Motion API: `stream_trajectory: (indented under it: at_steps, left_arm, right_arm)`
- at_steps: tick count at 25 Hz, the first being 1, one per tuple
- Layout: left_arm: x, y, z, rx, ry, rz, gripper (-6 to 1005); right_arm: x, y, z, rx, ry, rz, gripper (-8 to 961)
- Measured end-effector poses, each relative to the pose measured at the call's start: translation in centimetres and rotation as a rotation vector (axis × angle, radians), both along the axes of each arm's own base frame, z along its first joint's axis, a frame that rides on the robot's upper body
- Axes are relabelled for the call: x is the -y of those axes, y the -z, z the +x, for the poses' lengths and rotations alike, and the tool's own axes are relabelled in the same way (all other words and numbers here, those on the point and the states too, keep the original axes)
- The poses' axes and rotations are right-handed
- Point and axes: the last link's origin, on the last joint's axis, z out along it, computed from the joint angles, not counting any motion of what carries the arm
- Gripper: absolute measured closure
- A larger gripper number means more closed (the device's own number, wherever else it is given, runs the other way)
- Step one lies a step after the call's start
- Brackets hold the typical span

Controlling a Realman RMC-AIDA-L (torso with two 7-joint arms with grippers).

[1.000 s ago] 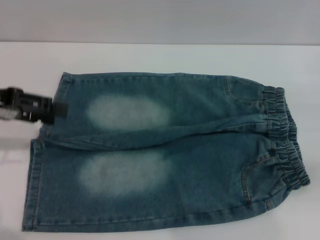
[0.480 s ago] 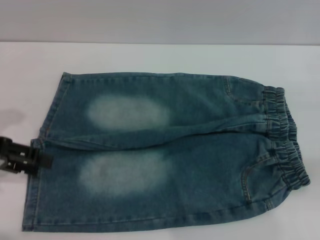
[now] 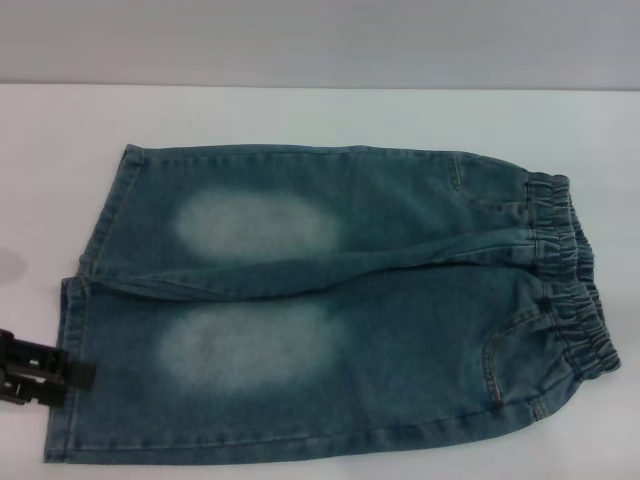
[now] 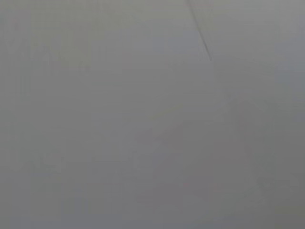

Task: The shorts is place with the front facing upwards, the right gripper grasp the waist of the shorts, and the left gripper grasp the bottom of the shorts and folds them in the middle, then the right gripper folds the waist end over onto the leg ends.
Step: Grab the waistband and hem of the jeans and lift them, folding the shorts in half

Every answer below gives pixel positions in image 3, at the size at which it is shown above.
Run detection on blue denim shorts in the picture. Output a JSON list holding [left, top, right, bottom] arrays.
[[43, 143, 623, 464]]

